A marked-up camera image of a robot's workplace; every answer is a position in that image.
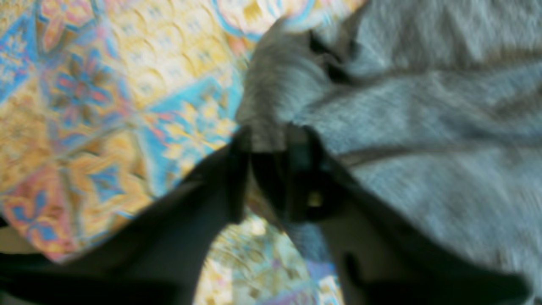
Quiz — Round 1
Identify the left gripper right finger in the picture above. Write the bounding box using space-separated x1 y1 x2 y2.
283 125 532 305

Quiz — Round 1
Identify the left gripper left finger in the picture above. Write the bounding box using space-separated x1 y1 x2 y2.
1 127 251 305

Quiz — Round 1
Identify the grey t-shirt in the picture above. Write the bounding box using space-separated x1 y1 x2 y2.
236 0 542 305

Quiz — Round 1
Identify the patterned tablecloth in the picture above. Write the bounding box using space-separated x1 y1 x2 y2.
1 0 362 305

